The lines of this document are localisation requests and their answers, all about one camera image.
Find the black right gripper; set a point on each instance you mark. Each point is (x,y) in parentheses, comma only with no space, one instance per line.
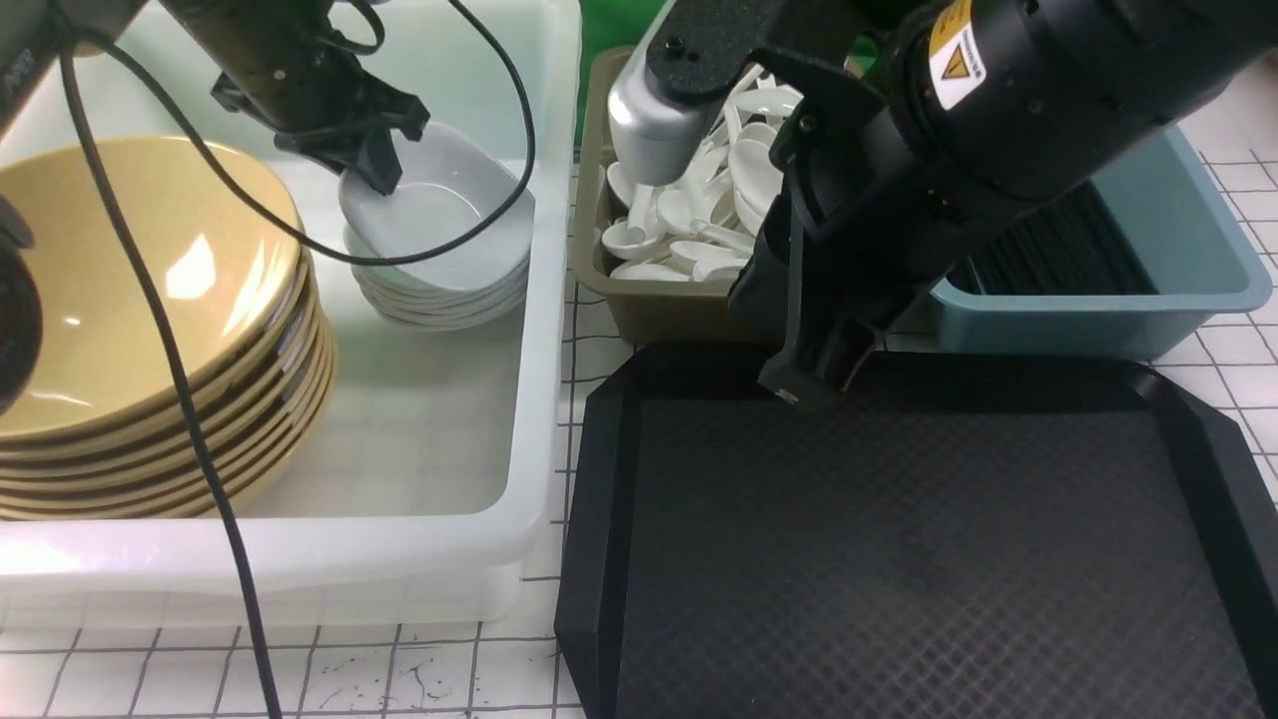
(851,244)

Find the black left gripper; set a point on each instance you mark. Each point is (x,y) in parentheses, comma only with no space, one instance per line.
(284,64)

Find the small white sauce dish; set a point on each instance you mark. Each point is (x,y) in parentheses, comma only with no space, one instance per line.
(447,187)

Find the tan noodle bowl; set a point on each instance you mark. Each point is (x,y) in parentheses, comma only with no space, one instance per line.
(217,266)

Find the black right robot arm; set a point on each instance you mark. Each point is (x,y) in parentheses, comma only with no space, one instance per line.
(922,135)

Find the white spoon in bin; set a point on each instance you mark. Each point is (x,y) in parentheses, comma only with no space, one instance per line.
(755,182)

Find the pile of black chopsticks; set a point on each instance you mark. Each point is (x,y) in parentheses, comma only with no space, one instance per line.
(1072,248)

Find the olive plastic spoon bin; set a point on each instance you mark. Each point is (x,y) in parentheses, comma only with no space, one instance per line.
(644,312)

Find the black plastic serving tray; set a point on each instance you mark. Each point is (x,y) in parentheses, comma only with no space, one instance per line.
(963,537)

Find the large white plastic tub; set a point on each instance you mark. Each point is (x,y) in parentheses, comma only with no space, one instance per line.
(418,493)

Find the blue plastic chopstick bin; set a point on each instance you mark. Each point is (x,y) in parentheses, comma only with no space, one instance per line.
(1181,232)

